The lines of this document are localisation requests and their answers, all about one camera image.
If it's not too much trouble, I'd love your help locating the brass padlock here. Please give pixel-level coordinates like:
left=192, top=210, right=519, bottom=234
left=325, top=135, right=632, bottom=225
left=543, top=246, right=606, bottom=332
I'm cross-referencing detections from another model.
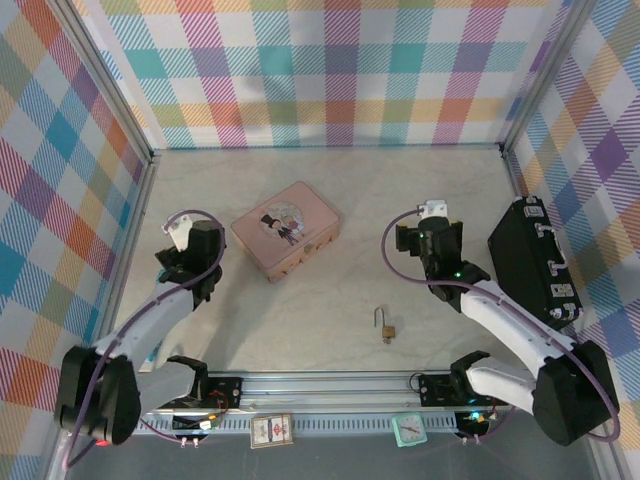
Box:
left=372, top=305, right=399, bottom=342

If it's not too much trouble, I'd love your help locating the pink tin box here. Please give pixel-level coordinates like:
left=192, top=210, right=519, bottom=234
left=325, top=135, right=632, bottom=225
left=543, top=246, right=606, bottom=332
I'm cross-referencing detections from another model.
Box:
left=230, top=180, right=343, bottom=284

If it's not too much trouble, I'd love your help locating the black suitcase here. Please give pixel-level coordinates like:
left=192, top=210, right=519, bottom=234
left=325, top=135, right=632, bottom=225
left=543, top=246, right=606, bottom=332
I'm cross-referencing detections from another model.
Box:
left=487, top=196, right=586, bottom=331

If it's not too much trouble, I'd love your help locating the small black controller board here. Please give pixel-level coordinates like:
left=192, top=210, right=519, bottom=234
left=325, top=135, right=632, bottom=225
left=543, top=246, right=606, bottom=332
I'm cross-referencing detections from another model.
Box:
left=171, top=413, right=222, bottom=435
left=453, top=410, right=492, bottom=437

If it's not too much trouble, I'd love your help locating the teal alarm clock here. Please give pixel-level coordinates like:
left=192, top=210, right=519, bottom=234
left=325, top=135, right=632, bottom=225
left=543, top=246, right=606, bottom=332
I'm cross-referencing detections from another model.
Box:
left=391, top=412, right=430, bottom=448

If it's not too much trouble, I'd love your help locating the playing card box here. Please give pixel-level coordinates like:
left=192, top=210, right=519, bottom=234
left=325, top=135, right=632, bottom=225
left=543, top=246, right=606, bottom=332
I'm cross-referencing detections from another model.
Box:
left=249, top=412, right=296, bottom=450

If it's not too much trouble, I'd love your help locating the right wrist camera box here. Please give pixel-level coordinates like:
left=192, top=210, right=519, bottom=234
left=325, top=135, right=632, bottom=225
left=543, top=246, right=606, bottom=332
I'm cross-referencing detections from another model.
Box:
left=416, top=199, right=450, bottom=220

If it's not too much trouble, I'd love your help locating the aluminium left side rail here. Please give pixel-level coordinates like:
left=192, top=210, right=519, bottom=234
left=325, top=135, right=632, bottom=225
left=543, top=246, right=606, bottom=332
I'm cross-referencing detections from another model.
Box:
left=87, top=152, right=164, bottom=376

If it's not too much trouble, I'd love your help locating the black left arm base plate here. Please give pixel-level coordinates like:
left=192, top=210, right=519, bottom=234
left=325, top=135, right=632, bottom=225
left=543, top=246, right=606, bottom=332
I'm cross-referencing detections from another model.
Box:
left=189, top=375, right=245, bottom=413

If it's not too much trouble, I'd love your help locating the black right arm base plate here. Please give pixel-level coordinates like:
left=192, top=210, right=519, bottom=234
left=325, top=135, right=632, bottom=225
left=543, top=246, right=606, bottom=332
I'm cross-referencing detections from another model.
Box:
left=417, top=372, right=519, bottom=408

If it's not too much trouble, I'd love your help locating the aluminium front rail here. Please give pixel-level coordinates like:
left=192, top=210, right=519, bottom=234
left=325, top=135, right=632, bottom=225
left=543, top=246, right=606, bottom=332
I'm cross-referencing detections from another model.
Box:
left=134, top=368, right=609, bottom=414

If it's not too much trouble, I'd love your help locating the grey slotted cable duct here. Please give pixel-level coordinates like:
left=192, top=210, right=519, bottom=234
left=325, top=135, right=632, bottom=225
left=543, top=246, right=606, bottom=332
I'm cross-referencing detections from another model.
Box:
left=134, top=412, right=472, bottom=441

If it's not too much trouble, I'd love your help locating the aluminium left corner post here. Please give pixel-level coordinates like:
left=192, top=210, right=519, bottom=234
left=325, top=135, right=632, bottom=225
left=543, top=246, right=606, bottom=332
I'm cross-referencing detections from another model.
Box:
left=49, top=0, right=162, bottom=166

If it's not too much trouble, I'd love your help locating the aluminium corner post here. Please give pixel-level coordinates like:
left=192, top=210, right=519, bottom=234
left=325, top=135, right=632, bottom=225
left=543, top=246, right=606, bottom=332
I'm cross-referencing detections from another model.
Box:
left=49, top=0, right=162, bottom=166
left=498, top=0, right=597, bottom=157

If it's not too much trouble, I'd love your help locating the aluminium right corner post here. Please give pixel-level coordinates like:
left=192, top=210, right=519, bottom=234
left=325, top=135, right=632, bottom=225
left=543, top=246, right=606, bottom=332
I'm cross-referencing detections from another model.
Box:
left=498, top=0, right=597, bottom=157

